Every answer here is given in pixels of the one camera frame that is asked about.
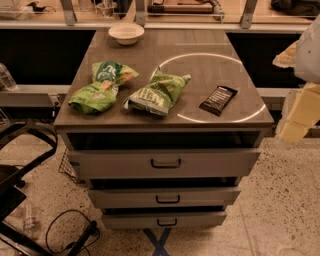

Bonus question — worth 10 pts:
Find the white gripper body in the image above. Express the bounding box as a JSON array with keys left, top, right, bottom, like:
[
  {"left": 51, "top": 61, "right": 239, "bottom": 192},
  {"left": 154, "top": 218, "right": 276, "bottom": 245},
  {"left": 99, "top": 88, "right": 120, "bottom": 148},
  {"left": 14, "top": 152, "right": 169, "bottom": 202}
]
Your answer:
[{"left": 279, "top": 83, "right": 320, "bottom": 143}]

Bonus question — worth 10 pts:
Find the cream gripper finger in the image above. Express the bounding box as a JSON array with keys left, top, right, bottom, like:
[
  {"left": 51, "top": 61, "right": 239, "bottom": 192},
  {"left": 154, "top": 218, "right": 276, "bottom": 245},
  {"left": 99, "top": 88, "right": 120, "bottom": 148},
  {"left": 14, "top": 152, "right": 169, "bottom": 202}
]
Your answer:
[{"left": 272, "top": 41, "right": 297, "bottom": 68}]

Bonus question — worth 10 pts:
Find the green jalapeno chip bag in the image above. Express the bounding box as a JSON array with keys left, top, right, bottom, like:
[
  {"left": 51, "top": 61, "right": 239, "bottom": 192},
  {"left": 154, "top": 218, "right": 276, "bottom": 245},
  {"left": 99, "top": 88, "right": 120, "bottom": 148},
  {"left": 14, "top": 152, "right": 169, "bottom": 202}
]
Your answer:
[{"left": 123, "top": 67, "right": 191, "bottom": 116}]

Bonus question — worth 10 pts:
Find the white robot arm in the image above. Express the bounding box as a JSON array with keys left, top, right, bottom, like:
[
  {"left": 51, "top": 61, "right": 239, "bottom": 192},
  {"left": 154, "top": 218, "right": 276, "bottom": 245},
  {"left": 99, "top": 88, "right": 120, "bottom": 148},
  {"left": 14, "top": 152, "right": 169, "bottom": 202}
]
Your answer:
[{"left": 272, "top": 15, "right": 320, "bottom": 143}]

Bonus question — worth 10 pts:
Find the dark bag on shelf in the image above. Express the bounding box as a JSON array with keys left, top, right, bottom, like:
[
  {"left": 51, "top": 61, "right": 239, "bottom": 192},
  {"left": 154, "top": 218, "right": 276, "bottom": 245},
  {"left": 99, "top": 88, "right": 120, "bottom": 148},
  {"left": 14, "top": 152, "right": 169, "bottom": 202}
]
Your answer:
[{"left": 271, "top": 0, "right": 320, "bottom": 18}]

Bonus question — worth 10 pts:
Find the white paper bowl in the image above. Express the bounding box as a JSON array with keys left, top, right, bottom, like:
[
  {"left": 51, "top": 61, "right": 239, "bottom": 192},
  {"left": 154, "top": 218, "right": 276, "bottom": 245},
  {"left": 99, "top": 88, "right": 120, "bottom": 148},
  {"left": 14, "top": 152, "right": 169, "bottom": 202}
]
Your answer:
[{"left": 108, "top": 23, "right": 144, "bottom": 45}]

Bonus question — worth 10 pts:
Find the light green chip bag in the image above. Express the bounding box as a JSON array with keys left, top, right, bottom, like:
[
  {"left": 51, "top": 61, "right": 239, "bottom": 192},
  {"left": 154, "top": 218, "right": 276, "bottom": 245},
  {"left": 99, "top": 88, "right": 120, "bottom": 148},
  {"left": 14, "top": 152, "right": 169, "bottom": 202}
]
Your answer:
[{"left": 68, "top": 61, "right": 138, "bottom": 114}]

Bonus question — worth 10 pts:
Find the black snack bar wrapper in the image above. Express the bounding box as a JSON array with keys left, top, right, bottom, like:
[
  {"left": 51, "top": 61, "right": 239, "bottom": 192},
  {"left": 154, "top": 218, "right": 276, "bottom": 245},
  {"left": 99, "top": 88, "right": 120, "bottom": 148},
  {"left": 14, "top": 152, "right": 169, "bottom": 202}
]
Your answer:
[{"left": 199, "top": 86, "right": 238, "bottom": 116}]

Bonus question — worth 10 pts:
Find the top grey drawer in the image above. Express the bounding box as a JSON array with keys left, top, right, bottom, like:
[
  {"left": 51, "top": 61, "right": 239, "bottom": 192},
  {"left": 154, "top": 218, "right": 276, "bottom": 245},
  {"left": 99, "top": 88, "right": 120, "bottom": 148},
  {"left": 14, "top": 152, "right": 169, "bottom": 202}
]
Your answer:
[{"left": 67, "top": 148, "right": 260, "bottom": 179}]

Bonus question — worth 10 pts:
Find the grey drawer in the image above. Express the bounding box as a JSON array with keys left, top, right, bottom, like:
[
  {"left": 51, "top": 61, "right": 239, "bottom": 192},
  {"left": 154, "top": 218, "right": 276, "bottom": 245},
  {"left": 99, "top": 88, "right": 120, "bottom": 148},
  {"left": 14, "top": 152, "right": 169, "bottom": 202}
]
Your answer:
[
  {"left": 88, "top": 187, "right": 240, "bottom": 209},
  {"left": 67, "top": 148, "right": 260, "bottom": 179},
  {"left": 102, "top": 211, "right": 226, "bottom": 229}
]

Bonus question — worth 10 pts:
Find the grey drawer cabinet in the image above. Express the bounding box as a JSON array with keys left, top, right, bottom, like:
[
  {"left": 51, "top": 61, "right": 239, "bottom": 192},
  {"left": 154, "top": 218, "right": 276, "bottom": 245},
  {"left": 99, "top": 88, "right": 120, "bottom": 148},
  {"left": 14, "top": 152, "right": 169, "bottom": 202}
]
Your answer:
[{"left": 55, "top": 29, "right": 273, "bottom": 229}]

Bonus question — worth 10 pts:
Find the middle grey drawer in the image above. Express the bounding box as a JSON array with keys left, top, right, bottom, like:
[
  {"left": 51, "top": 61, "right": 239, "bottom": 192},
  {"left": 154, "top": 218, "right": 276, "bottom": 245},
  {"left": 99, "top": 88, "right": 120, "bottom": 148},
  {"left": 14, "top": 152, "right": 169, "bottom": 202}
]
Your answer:
[{"left": 88, "top": 187, "right": 240, "bottom": 209}]

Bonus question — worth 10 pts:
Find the bottom grey drawer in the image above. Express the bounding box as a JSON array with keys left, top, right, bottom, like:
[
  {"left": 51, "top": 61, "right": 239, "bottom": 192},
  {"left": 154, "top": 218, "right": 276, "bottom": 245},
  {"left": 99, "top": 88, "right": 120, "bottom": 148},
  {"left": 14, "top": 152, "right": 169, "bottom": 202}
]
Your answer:
[{"left": 102, "top": 211, "right": 226, "bottom": 229}]

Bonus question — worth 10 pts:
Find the clear plastic water bottle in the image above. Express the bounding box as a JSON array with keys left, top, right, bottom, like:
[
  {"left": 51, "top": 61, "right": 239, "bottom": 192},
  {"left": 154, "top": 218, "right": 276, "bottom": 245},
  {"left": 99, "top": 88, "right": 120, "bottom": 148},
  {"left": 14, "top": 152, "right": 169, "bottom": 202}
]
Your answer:
[{"left": 0, "top": 63, "right": 18, "bottom": 91}]

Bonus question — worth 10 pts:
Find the clear bottle on floor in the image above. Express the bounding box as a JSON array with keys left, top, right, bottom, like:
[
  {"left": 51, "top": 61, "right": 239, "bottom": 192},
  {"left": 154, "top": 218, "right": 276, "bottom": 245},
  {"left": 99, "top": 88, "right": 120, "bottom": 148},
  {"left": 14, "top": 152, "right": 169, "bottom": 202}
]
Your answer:
[{"left": 23, "top": 204, "right": 37, "bottom": 234}]

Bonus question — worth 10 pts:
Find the wire mesh basket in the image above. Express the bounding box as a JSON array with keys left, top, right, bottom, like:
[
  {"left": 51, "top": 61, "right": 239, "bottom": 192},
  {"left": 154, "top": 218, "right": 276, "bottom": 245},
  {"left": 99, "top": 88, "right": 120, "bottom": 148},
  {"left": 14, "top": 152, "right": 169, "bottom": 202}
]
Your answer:
[{"left": 58, "top": 150, "right": 84, "bottom": 185}]

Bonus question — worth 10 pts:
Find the black floor cable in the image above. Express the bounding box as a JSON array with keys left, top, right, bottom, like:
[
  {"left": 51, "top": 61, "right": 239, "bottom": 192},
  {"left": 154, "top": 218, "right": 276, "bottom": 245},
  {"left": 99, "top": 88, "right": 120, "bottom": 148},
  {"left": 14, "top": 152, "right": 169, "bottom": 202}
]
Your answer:
[{"left": 44, "top": 209, "right": 101, "bottom": 256}]

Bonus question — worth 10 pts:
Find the black chair frame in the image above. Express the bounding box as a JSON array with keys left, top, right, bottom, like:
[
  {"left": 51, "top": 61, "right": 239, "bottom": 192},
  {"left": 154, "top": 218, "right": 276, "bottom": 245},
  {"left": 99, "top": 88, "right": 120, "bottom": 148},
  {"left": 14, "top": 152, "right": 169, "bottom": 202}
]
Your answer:
[{"left": 0, "top": 118, "right": 59, "bottom": 256}]

